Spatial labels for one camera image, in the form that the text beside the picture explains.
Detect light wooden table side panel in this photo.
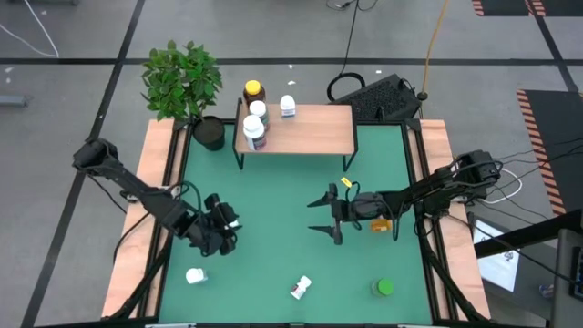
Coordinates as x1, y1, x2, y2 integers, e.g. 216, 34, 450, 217
100, 118, 177, 319
417, 118, 492, 320

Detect white bottle green label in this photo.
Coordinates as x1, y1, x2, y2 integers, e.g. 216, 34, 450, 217
248, 99, 271, 132

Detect artificial green plant black pot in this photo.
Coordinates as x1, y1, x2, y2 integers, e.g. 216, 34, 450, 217
139, 39, 227, 152

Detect white bottle blue label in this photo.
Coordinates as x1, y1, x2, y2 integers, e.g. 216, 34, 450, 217
185, 267, 210, 285

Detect black computer case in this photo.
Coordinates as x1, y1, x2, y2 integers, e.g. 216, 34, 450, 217
339, 72, 423, 122

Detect black mat hazard stripe edge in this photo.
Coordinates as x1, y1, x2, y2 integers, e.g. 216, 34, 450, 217
471, 0, 583, 18
516, 88, 583, 216

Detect wooden shelf black metal legs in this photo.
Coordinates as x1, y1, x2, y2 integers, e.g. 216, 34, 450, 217
231, 97, 360, 173

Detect yellow cable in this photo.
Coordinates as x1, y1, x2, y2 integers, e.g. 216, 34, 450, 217
419, 0, 452, 101

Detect white bottle printed MEDICINE 5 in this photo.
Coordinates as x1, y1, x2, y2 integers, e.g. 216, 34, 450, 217
290, 274, 313, 302

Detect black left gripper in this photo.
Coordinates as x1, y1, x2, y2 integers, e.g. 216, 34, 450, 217
184, 193, 242, 257

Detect grey floor block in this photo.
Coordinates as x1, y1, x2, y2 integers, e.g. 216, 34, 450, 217
0, 94, 29, 108

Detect small white bottle blue band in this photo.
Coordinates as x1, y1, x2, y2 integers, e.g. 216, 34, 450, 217
279, 94, 297, 119

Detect orange translucent pill bottle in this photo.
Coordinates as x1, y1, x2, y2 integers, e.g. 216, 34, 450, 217
369, 218, 394, 234

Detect black desk edge bar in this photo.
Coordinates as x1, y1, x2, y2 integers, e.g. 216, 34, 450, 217
473, 208, 583, 260

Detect grey desk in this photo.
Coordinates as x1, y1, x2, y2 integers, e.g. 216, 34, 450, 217
549, 227, 583, 328

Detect white floor cable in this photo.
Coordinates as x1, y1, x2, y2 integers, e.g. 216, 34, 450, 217
0, 0, 60, 58

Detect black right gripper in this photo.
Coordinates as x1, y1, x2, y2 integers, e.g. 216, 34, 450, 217
306, 183, 389, 246

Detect brown bottle yellow cap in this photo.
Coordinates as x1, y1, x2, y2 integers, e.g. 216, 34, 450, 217
242, 79, 268, 108

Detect white looped cable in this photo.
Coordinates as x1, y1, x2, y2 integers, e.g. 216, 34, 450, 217
477, 167, 524, 205

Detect black looped floor cable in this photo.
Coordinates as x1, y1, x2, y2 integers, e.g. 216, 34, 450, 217
325, 0, 379, 104

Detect large white bottle red label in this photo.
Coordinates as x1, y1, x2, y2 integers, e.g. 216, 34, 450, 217
242, 114, 268, 152

